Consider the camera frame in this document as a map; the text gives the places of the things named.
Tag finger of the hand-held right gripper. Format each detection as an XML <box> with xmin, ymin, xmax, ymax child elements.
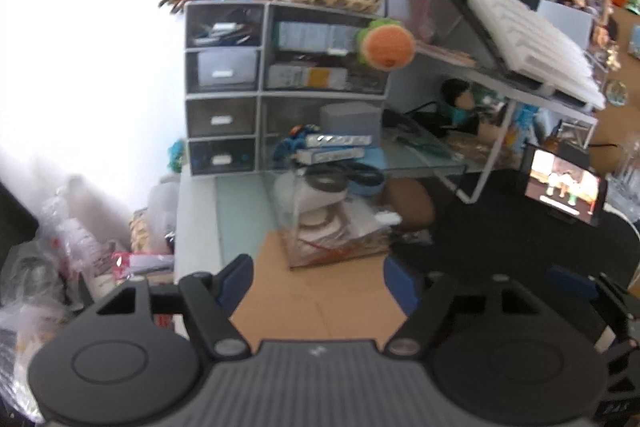
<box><xmin>546</xmin><ymin>265</ymin><xmax>640</xmax><ymax>344</ymax></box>

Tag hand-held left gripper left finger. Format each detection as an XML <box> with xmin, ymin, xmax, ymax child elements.
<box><xmin>94</xmin><ymin>253</ymin><xmax>256</xmax><ymax>362</ymax></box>

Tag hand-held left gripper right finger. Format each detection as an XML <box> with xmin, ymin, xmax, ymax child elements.
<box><xmin>383</xmin><ymin>256</ymin><xmax>544</xmax><ymax>359</ymax></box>

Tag clear wide drawer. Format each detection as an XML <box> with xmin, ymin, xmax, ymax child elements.
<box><xmin>260</xmin><ymin>97</ymin><xmax>469</xmax><ymax>182</ymax></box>

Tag grey desktop drawer organizer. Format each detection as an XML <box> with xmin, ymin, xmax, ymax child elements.
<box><xmin>183</xmin><ymin>0</ymin><xmax>392</xmax><ymax>178</ymax></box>

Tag small grey translucent drawer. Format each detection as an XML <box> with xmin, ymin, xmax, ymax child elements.
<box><xmin>188</xmin><ymin>139</ymin><xmax>259</xmax><ymax>176</ymax></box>
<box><xmin>187</xmin><ymin>98</ymin><xmax>260</xmax><ymax>138</ymax></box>
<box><xmin>185</xmin><ymin>4</ymin><xmax>264</xmax><ymax>48</ymax></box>
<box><xmin>185</xmin><ymin>49</ymin><xmax>262</xmax><ymax>96</ymax></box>

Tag wide grey translucent drawer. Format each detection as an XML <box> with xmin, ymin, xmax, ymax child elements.
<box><xmin>269</xmin><ymin>4</ymin><xmax>390</xmax><ymax>54</ymax></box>
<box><xmin>264</xmin><ymin>54</ymin><xmax>390</xmax><ymax>96</ymax></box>

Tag clear plastic box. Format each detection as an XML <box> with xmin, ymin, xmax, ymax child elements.
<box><xmin>272</xmin><ymin>169</ymin><xmax>403</xmax><ymax>271</ymax></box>

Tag black desk mat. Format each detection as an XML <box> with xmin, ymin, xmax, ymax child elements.
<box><xmin>389</xmin><ymin>171</ymin><xmax>640</xmax><ymax>348</ymax></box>

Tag pink packet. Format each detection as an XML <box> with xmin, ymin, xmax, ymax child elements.
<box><xmin>111</xmin><ymin>251</ymin><xmax>177</xmax><ymax>286</ymax></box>

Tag smartphone with lit screen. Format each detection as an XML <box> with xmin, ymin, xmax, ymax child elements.
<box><xmin>521</xmin><ymin>144</ymin><xmax>609</xmax><ymax>228</ymax></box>

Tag white tape roll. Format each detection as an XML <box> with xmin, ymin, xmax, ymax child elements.
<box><xmin>299</xmin><ymin>211</ymin><xmax>351</xmax><ymax>238</ymax></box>

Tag clear drinking glass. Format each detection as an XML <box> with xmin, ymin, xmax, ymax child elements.
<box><xmin>607</xmin><ymin>141</ymin><xmax>640</xmax><ymax>214</ymax></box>

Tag black tape roll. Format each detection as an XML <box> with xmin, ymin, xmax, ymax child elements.
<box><xmin>306</xmin><ymin>174</ymin><xmax>350</xmax><ymax>194</ymax></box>

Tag teal crochet item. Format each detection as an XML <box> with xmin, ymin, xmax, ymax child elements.
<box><xmin>167</xmin><ymin>138</ymin><xmax>190</xmax><ymax>174</ymax></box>

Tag blue and white flat box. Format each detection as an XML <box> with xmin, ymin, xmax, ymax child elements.
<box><xmin>292</xmin><ymin>148</ymin><xmax>365</xmax><ymax>164</ymax></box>

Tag blue toy figure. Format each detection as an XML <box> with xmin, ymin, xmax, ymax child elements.
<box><xmin>272</xmin><ymin>124</ymin><xmax>321</xmax><ymax>162</ymax></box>

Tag silver foil packet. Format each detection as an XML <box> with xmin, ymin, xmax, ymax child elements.
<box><xmin>306</xmin><ymin>134</ymin><xmax>373</xmax><ymax>148</ymax></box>

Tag blue figurine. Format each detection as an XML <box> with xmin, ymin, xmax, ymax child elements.
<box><xmin>504</xmin><ymin>103</ymin><xmax>540</xmax><ymax>148</ymax></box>

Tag grey square box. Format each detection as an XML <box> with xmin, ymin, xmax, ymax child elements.
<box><xmin>320</xmin><ymin>103</ymin><xmax>382</xmax><ymax>138</ymax></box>

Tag black haired doll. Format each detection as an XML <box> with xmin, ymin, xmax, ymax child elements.
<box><xmin>440</xmin><ymin>78</ymin><xmax>482</xmax><ymax>130</ymax></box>

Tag clear plastic bag pile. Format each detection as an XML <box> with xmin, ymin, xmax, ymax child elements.
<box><xmin>0</xmin><ymin>177</ymin><xmax>132</xmax><ymax>425</ymax></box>

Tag glass ball ornament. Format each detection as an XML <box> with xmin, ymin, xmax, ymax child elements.
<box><xmin>606</xmin><ymin>79</ymin><xmax>632</xmax><ymax>106</ymax></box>

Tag orange crochet ball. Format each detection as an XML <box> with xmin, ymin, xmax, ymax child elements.
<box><xmin>356</xmin><ymin>19</ymin><xmax>416</xmax><ymax>71</ymax></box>

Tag white keyboard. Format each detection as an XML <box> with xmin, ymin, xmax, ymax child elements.
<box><xmin>452</xmin><ymin>0</ymin><xmax>607</xmax><ymax>111</ymax></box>

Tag light grey card panel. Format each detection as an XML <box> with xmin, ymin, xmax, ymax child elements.
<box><xmin>536</xmin><ymin>0</ymin><xmax>594</xmax><ymax>48</ymax></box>

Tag row of small figurines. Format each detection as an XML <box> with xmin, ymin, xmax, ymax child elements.
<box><xmin>550</xmin><ymin>0</ymin><xmax>640</xmax><ymax>72</ymax></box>

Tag black cable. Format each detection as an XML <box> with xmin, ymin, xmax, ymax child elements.
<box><xmin>385</xmin><ymin>103</ymin><xmax>453</xmax><ymax>138</ymax></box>

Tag white wire desk stand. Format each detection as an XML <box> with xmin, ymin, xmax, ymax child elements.
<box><xmin>387</xmin><ymin>0</ymin><xmax>599</xmax><ymax>206</ymax></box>

